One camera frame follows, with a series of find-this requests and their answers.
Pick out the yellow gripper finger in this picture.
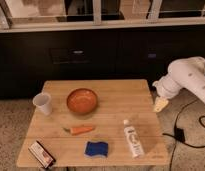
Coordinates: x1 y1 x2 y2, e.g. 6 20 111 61
153 97 169 112

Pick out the orange carrot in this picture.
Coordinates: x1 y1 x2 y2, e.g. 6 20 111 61
64 126 95 135

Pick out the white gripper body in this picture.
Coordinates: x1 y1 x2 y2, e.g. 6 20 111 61
153 75 180 99

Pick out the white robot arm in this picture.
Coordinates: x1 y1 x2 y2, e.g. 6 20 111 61
153 57 205 112

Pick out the white ceramic cup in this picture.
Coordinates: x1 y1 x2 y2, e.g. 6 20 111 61
32 92 52 115

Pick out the orange ceramic bowl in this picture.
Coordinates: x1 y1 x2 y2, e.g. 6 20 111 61
66 88 98 115

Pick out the blue sponge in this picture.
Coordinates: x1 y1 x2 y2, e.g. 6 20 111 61
84 141 109 157

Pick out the wooden table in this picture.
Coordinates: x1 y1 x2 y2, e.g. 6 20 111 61
17 79 169 167

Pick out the white tube bottle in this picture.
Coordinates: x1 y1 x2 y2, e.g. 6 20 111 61
123 120 144 158

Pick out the dark cabinet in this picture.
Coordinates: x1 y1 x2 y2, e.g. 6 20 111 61
0 25 205 99

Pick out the black power adapter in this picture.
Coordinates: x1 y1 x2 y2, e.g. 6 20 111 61
174 128 185 142

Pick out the black power cable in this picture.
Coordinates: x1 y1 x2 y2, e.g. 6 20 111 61
162 99 205 171

